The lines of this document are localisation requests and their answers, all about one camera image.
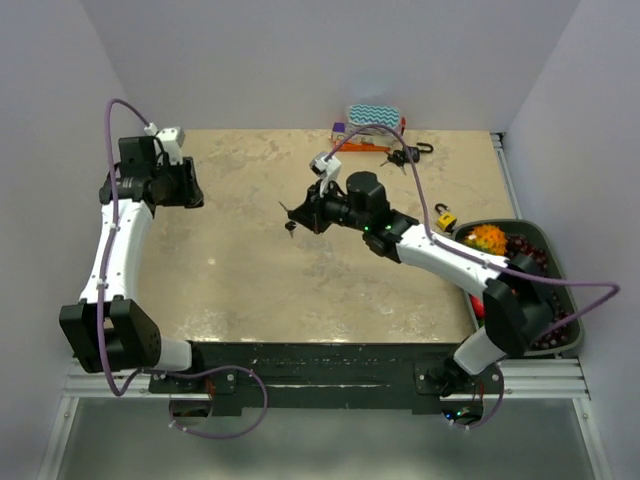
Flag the orange spiky fruit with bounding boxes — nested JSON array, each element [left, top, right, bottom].
[[463, 224, 508, 256]]

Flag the yellow padlock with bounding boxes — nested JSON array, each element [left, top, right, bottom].
[[434, 203, 457, 233]]

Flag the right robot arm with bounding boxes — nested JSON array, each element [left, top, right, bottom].
[[287, 171, 555, 396]]

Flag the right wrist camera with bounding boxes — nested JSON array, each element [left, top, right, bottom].
[[309, 152, 342, 197]]

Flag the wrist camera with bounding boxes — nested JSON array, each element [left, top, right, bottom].
[[309, 152, 342, 197], [144, 123, 186, 165]]

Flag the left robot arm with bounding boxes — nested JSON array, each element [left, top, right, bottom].
[[59, 127, 207, 392]]

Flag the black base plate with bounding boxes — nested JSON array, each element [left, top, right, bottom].
[[150, 342, 504, 416]]

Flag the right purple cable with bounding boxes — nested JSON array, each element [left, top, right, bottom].
[[327, 123, 621, 351]]

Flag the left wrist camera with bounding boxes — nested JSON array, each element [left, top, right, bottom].
[[144, 123, 186, 165]]

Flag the grey fruit tray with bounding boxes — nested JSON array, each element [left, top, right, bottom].
[[451, 217, 586, 359]]

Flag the blue zigzag sponge pack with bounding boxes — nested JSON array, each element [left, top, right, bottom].
[[346, 104, 405, 135]]

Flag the orange padlock keys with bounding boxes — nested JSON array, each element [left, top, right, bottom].
[[278, 201, 297, 238]]

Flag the aluminium rail frame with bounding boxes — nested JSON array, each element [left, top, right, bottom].
[[35, 128, 613, 480]]

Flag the dark grapes bunch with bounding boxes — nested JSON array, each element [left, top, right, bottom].
[[505, 234, 569, 351]]

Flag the black padlock with keys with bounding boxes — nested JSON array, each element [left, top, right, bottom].
[[380, 142, 434, 174]]

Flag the orange box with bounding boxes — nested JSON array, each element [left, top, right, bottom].
[[331, 122, 395, 152]]

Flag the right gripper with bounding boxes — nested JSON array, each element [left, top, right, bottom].
[[289, 179, 369, 236]]

